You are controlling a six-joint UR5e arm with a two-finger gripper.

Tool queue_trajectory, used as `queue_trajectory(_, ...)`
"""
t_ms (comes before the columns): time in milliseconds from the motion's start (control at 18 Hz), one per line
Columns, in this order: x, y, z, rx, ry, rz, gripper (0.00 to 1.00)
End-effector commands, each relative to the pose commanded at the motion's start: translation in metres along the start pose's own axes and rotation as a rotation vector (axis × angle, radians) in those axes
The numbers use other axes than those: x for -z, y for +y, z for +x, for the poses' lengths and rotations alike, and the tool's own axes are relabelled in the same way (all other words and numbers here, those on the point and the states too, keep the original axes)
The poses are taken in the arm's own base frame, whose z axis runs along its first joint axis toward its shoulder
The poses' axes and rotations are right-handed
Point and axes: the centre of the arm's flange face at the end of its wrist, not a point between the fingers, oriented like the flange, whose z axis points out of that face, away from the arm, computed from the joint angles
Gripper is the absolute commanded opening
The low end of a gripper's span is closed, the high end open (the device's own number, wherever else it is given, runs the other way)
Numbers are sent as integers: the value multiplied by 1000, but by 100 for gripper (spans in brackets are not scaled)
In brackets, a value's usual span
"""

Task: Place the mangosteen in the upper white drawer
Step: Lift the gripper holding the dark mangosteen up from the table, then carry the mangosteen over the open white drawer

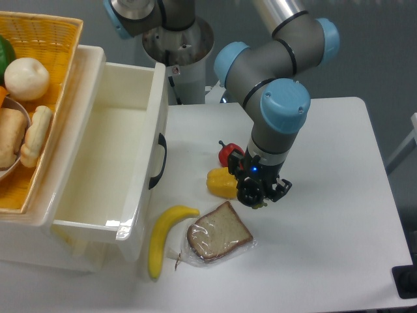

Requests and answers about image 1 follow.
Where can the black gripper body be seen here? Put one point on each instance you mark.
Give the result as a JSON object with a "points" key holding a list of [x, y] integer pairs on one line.
{"points": [[246, 167]]}

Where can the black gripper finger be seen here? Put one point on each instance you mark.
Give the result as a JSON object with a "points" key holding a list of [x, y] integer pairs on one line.
{"points": [[249, 192], [279, 189]]}

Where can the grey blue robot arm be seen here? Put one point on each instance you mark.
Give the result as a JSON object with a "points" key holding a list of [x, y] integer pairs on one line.
{"points": [[261, 80]]}

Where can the white upper drawer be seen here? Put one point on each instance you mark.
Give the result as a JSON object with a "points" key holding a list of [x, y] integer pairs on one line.
{"points": [[107, 193]]}

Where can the white drawer cabinet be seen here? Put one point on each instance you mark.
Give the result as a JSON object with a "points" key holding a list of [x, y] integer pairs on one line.
{"points": [[30, 237]]}

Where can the red bell pepper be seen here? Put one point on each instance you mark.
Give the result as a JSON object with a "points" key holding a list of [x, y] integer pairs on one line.
{"points": [[226, 150]]}

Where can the yellow bell pepper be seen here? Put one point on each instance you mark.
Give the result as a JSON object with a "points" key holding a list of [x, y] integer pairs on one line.
{"points": [[221, 183]]}

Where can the bread slice in plastic wrap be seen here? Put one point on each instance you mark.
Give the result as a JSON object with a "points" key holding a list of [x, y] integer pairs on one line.
{"points": [[215, 237]]}

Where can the yellow banana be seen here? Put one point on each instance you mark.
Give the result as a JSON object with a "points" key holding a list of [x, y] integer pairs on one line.
{"points": [[168, 219]]}

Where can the black device at table edge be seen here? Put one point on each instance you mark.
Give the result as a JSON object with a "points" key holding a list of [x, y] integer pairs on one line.
{"points": [[405, 281]]}

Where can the beige braided bread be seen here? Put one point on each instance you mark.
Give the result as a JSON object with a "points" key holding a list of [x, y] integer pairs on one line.
{"points": [[35, 136]]}

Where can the yellow wicker basket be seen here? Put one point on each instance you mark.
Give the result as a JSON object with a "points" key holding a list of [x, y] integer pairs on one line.
{"points": [[52, 40]]}

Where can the white round bun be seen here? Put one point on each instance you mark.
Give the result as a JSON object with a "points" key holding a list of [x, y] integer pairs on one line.
{"points": [[27, 79]]}

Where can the brown bread loaf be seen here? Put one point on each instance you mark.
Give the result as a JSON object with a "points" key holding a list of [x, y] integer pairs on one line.
{"points": [[13, 125]]}

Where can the grey bowl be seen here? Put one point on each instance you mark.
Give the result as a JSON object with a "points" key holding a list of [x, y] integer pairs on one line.
{"points": [[9, 103]]}

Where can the orange vegetable piece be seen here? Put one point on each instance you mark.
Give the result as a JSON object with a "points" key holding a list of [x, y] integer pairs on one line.
{"points": [[3, 94]]}

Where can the green vegetable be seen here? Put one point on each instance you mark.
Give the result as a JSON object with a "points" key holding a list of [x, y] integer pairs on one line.
{"points": [[7, 55]]}

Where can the black drawer handle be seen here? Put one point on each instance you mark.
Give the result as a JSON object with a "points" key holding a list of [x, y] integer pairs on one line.
{"points": [[159, 159]]}

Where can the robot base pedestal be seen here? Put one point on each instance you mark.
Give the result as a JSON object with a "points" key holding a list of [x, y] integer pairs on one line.
{"points": [[184, 54]]}

